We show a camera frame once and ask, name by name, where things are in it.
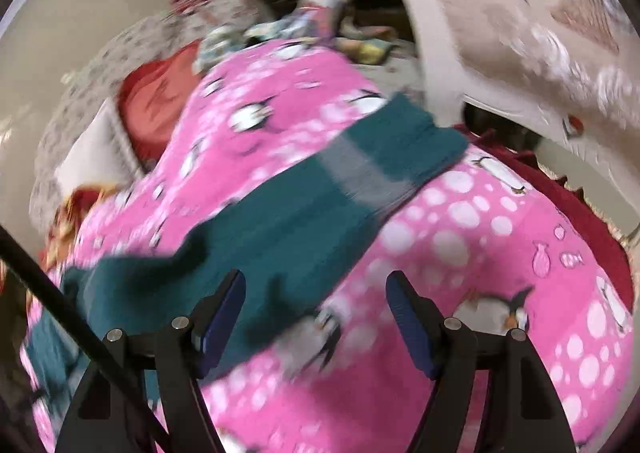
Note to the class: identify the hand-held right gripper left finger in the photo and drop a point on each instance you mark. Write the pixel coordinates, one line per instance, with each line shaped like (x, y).
(225, 323)

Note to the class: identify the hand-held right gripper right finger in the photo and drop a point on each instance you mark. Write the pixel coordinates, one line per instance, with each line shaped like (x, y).
(407, 328)

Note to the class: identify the teal grey striped sweater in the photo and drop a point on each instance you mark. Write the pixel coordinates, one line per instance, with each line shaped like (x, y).
(280, 223)

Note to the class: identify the colourful clothes pile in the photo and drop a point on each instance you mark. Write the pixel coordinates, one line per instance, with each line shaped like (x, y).
(320, 15)

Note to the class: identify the pink penguin print blanket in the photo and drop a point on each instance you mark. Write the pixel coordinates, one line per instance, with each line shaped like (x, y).
(500, 243)

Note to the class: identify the orange patterned cloth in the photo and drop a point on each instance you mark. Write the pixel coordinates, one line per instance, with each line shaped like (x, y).
(75, 213)

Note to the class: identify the dark red blanket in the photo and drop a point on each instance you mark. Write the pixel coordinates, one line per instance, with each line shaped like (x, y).
(575, 208)

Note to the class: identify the white pillow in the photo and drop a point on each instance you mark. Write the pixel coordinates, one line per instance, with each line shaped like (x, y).
(95, 148)

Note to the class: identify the red cushion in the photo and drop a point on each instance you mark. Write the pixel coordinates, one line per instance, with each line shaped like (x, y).
(155, 103)

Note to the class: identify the light blue floral cloth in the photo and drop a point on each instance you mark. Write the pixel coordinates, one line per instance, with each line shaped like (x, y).
(220, 45)

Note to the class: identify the floral bed sheet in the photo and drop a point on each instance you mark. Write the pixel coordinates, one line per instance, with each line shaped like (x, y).
(125, 38)

